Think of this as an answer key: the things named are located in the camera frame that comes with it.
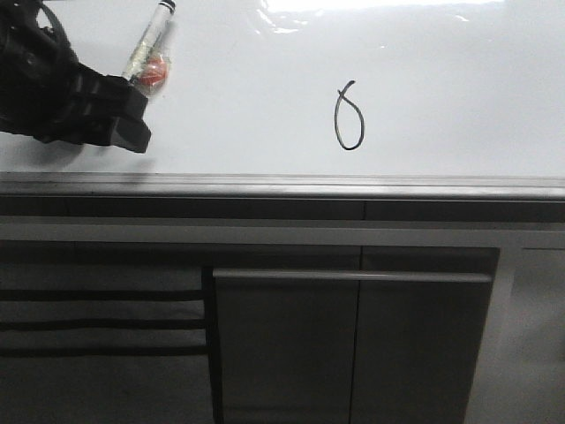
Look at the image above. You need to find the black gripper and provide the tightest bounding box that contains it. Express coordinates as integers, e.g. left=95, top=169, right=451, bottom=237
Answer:
left=1, top=1, right=151, bottom=154

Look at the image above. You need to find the white black whiteboard marker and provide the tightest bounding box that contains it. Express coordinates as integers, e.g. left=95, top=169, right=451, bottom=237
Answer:
left=122, top=1, right=177, bottom=96

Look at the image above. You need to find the white whiteboard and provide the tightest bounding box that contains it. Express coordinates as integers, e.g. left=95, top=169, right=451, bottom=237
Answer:
left=1, top=1, right=564, bottom=200

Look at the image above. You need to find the grey cabinet with doors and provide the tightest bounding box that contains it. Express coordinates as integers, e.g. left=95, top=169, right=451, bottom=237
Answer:
left=1, top=196, right=564, bottom=423

